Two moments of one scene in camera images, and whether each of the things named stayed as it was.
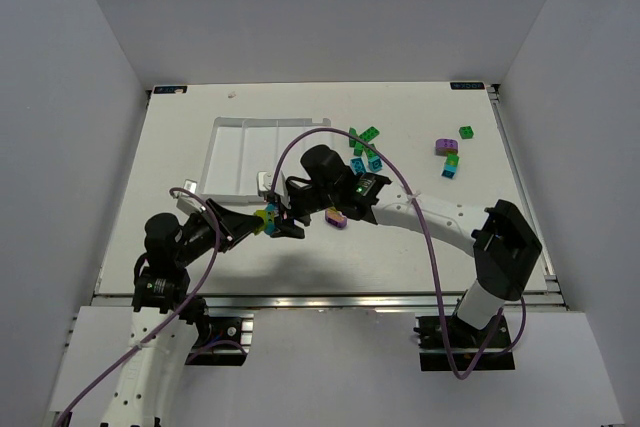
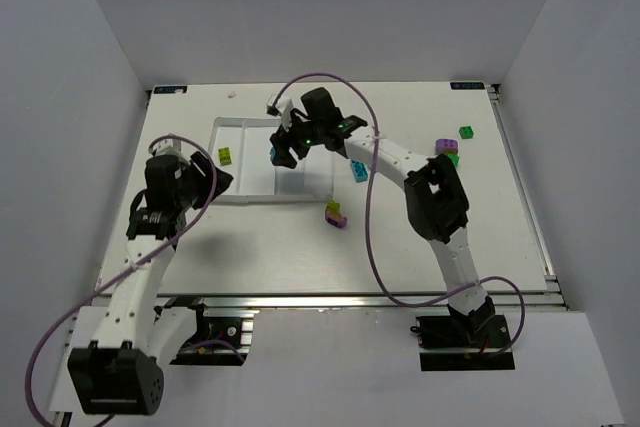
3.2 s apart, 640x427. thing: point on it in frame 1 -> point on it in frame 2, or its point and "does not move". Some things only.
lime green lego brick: (260, 228) -> (225, 157)
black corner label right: (467, 86) does not move
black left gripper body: (214, 220) -> (208, 177)
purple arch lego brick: (444, 145) does not move
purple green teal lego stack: (450, 165) does not move
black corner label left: (169, 89) does not move
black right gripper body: (296, 203) -> (286, 144)
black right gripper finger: (289, 229) -> (281, 141)
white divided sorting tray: (241, 147) does not move
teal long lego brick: (358, 165) does not move
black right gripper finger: (301, 198) -> (283, 157)
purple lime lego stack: (335, 217) does not move
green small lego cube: (466, 132) does not move
